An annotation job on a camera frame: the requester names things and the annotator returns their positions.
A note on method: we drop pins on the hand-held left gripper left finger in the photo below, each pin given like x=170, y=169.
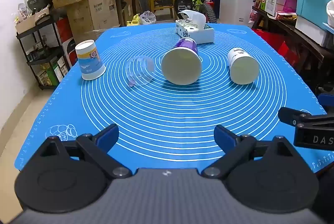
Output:
x=108, y=135

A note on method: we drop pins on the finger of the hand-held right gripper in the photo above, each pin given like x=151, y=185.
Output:
x=289, y=115
x=327, y=98

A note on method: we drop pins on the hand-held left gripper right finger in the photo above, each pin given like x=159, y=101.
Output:
x=224, y=135

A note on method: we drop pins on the purple paper cup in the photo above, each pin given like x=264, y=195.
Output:
x=181, y=67

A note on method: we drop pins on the white paper cup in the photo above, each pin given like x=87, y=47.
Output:
x=244, y=67

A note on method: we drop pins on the blue and yellow paper cup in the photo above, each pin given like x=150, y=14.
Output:
x=90, y=62

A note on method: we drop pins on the blue silicone baking mat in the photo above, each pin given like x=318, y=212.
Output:
x=167, y=111

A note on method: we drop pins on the dark wooden side table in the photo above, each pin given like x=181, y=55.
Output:
x=300, y=41

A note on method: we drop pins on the red bag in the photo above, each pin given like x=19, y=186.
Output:
x=284, y=50

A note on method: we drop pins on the white storage box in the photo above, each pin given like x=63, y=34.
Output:
x=310, y=29

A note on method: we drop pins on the clear plastic lid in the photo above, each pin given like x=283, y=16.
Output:
x=139, y=71

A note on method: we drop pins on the black shelf rack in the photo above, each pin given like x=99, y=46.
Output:
x=39, y=59

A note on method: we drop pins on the white tissue box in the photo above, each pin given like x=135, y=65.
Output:
x=198, y=32

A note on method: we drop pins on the green and white carton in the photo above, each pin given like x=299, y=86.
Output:
x=270, y=1

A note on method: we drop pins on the red and black box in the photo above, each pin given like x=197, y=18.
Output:
x=64, y=31

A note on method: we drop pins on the yellow toy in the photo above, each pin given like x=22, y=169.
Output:
x=133, y=21

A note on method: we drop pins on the tall cardboard box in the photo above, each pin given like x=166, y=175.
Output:
x=94, y=12

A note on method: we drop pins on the clear plastic bag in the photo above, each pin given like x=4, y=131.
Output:
x=148, y=17

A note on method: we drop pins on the small cardboard box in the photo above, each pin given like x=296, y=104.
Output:
x=27, y=21

